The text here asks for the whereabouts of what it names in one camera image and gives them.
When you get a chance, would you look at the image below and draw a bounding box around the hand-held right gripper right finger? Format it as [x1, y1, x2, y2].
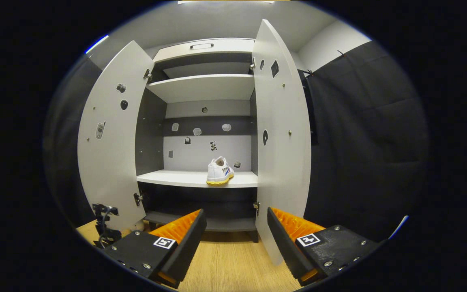
[267, 207, 380, 286]

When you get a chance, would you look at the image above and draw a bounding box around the narrow ceiling light strip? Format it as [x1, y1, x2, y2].
[86, 35, 109, 54]

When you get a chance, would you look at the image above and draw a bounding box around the white shoe cabinet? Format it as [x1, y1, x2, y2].
[135, 38, 260, 243]

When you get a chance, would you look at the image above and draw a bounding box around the black backdrop cloth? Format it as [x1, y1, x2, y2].
[298, 70, 320, 146]
[44, 57, 96, 228]
[303, 40, 431, 242]

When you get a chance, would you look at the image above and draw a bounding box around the white cabinet door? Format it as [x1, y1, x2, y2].
[77, 40, 155, 232]
[252, 19, 312, 266]

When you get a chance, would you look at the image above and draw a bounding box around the white shoe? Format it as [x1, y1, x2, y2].
[206, 157, 234, 186]

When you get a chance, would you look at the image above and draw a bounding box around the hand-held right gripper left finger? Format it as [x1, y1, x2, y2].
[102, 209, 208, 289]

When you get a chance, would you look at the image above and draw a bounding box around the wide ceiling light panel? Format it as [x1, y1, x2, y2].
[177, 0, 276, 4]

